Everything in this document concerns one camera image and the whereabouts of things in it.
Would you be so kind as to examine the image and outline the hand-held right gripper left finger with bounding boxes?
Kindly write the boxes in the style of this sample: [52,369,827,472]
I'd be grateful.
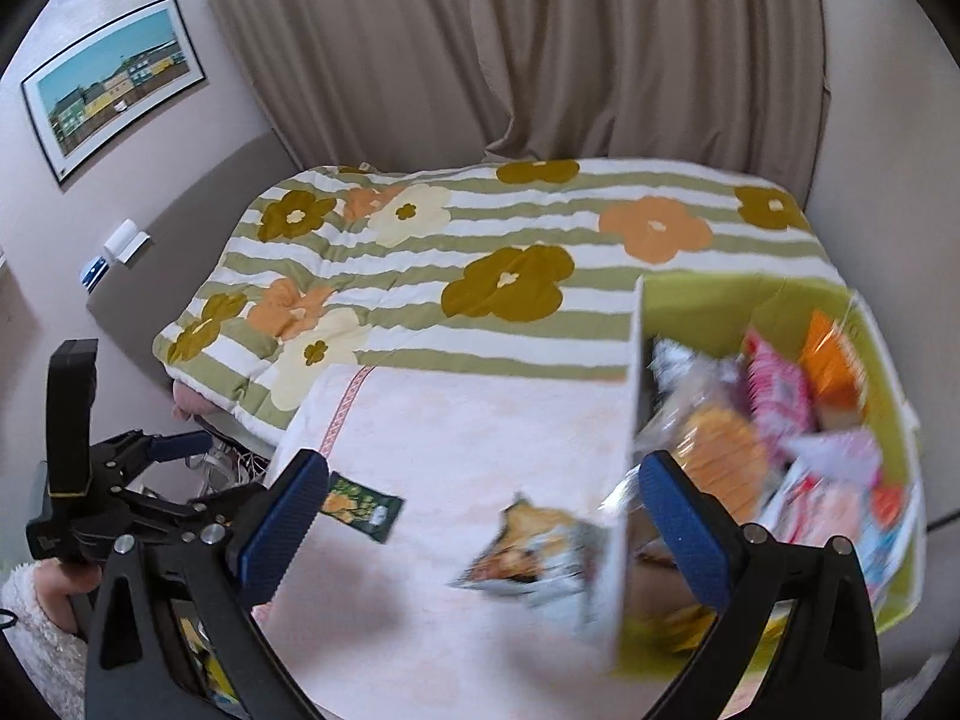
[84,448,331,720]

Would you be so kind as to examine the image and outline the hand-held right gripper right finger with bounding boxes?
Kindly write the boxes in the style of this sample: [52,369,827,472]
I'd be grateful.
[637,450,882,720]

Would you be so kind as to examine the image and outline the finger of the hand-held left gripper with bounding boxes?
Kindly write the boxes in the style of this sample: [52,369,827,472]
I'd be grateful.
[112,486,267,541]
[94,430,215,477]

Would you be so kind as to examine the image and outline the clear waffle packet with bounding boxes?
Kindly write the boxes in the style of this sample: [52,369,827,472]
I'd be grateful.
[671,397,773,518]

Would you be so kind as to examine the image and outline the silver snack packet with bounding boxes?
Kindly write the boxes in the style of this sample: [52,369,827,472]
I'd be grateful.
[450,493,608,608]

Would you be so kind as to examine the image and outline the bright pink snack packet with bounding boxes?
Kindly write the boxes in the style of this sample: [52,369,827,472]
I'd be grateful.
[742,330,815,451]

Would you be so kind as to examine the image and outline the green cardboard box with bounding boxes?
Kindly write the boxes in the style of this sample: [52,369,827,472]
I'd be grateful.
[585,274,927,676]

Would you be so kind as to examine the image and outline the orange cake packet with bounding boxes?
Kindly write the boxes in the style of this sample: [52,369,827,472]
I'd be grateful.
[799,311,871,413]

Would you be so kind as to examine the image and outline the person's left hand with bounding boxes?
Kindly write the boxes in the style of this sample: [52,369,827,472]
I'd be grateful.
[34,561,104,632]

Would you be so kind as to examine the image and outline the pink pillow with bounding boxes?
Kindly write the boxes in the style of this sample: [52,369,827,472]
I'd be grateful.
[171,379,218,421]

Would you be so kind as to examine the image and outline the green snack packet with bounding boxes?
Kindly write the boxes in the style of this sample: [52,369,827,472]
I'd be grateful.
[321,471,406,545]

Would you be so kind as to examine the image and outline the yellow snack packet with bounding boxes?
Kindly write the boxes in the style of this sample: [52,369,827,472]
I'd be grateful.
[637,600,721,653]

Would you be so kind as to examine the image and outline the gold snack packet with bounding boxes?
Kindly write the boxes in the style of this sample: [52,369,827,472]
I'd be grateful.
[174,598,247,719]

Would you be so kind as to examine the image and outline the white pink-patterned blanket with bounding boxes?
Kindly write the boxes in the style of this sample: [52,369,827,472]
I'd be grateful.
[251,364,646,720]

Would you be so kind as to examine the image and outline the blue white snack packet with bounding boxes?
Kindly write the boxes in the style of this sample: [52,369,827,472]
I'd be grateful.
[855,517,914,605]

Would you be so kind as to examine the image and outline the beige headboard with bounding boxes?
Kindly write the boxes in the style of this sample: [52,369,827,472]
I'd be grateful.
[86,127,299,312]

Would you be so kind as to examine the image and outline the floral striped quilt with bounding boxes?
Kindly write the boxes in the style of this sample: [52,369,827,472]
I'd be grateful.
[152,157,833,432]

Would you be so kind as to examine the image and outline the beige curtain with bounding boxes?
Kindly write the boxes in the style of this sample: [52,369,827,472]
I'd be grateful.
[187,0,833,200]

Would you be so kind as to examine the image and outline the white cables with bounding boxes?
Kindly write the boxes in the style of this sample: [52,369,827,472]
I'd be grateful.
[199,435,275,488]

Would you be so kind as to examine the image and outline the framed wall picture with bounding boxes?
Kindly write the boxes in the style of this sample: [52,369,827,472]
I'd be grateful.
[21,0,207,188]

